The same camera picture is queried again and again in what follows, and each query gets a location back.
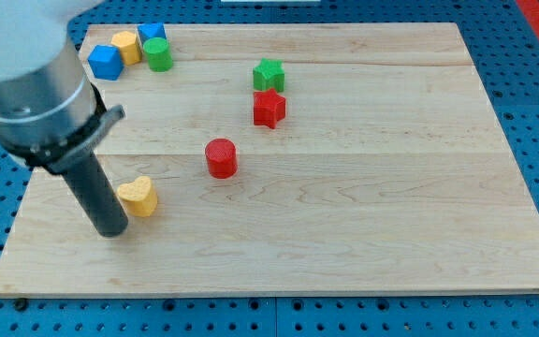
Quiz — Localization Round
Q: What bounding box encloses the red cylinder block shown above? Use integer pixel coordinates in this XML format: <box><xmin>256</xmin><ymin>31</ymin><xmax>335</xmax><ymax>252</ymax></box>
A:
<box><xmin>205</xmin><ymin>139</ymin><xmax>238</xmax><ymax>179</ymax></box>

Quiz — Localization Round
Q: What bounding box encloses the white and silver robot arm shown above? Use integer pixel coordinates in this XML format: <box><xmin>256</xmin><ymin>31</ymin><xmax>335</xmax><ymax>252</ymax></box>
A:
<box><xmin>0</xmin><ymin>0</ymin><xmax>124</xmax><ymax>174</ymax></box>

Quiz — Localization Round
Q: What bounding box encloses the yellow heart block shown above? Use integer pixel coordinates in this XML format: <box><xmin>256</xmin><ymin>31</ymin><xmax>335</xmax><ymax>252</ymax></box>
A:
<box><xmin>116</xmin><ymin>176</ymin><xmax>158</xmax><ymax>217</ymax></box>

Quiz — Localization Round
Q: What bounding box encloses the red star block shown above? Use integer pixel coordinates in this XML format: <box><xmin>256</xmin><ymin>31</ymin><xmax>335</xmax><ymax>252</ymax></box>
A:
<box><xmin>253</xmin><ymin>88</ymin><xmax>286</xmax><ymax>129</ymax></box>

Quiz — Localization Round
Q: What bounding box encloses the green star block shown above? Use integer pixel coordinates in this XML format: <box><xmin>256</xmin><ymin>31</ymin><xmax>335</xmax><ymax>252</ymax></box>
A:
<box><xmin>253</xmin><ymin>58</ymin><xmax>285</xmax><ymax>93</ymax></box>

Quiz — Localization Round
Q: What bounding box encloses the light wooden board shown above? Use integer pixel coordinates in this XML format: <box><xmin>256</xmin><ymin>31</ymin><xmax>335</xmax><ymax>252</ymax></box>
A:
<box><xmin>0</xmin><ymin>22</ymin><xmax>539</xmax><ymax>299</ymax></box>

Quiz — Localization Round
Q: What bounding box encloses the green cylinder block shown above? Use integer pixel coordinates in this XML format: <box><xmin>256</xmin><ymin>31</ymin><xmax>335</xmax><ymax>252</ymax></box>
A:
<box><xmin>143</xmin><ymin>37</ymin><xmax>173</xmax><ymax>72</ymax></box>

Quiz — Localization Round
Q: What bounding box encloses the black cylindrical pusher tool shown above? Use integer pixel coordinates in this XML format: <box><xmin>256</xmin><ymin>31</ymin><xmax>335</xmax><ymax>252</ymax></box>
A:
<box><xmin>62</xmin><ymin>152</ymin><xmax>128</xmax><ymax>238</ymax></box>

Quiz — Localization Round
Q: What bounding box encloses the blue block rear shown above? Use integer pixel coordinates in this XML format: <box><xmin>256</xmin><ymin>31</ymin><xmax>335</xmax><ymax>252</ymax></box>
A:
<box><xmin>137</xmin><ymin>22</ymin><xmax>167</xmax><ymax>44</ymax></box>

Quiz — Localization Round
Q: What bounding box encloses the yellow pentagon block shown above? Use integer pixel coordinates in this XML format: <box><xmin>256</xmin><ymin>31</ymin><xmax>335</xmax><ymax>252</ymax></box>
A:
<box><xmin>111</xmin><ymin>31</ymin><xmax>142</xmax><ymax>66</ymax></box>

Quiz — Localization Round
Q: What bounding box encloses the blue cube block left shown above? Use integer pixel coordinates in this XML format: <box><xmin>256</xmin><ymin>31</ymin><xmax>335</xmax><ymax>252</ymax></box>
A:
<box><xmin>87</xmin><ymin>45</ymin><xmax>124</xmax><ymax>81</ymax></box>

